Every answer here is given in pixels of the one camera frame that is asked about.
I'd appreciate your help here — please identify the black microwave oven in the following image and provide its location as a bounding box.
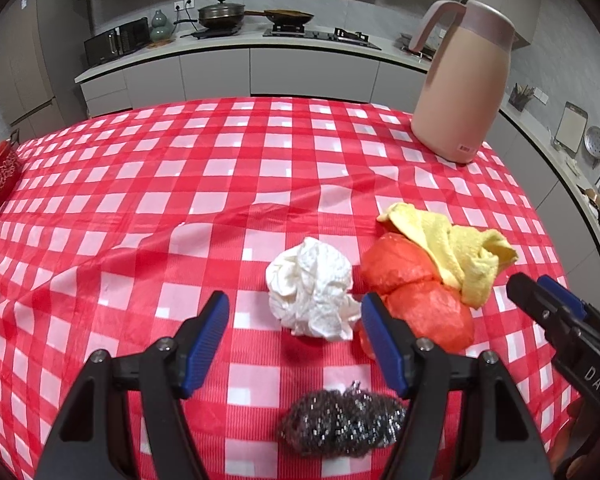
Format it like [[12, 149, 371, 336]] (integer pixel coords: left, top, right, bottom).
[[83, 16, 151, 67]]

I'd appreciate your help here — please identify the grey utensil holder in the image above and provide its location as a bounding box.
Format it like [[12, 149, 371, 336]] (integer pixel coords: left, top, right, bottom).
[[508, 82, 535, 110]]

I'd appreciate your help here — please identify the black induction cooker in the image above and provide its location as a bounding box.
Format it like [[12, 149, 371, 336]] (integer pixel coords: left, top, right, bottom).
[[190, 27, 243, 40]]

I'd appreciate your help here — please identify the black frying pan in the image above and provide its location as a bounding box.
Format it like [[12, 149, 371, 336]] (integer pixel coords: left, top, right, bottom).
[[244, 8, 315, 26]]

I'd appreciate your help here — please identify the pink thermos jug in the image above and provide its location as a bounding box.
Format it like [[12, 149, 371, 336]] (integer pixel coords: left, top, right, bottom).
[[409, 0, 516, 165]]

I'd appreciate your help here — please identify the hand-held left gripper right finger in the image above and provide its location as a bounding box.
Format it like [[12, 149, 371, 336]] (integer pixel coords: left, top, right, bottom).
[[361, 292, 553, 480]]

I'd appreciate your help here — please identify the green ceramic vase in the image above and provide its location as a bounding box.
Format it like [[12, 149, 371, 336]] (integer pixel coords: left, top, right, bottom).
[[150, 9, 173, 43]]

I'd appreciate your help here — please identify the black gas stove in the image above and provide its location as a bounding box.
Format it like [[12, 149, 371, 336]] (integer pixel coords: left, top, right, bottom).
[[262, 26, 382, 51]]

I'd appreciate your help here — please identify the grey refrigerator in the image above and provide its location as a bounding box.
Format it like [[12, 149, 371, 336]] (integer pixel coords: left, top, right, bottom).
[[0, 0, 88, 141]]

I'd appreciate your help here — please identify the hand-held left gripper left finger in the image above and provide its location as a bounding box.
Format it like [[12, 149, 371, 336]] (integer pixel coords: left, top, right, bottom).
[[37, 291, 231, 480]]

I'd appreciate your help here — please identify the yellow cloth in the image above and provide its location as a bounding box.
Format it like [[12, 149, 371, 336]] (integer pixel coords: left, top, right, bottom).
[[376, 201, 520, 310]]

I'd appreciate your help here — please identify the orange plastic bag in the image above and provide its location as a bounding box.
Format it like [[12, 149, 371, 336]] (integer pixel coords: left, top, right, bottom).
[[357, 232, 475, 361]]

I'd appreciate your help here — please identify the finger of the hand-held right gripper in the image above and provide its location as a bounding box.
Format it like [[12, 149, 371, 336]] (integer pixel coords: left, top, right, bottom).
[[536, 275, 600, 334], [506, 272, 587, 362]]

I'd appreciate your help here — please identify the steel wool scrubber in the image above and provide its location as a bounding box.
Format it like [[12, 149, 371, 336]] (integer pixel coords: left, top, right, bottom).
[[278, 381, 407, 457]]

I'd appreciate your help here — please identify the person's right hand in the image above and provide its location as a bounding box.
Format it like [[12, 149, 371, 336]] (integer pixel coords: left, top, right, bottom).
[[555, 452, 588, 480]]

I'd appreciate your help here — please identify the white paper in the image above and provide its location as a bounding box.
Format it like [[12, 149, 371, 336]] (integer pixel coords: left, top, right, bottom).
[[266, 236, 362, 343]]

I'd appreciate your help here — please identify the metal pot with lid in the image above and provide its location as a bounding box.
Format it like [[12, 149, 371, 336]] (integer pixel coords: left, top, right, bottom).
[[197, 0, 247, 30]]

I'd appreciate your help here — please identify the red checkered tablecloth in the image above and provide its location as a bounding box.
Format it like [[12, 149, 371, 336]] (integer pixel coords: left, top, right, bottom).
[[0, 96, 583, 480]]

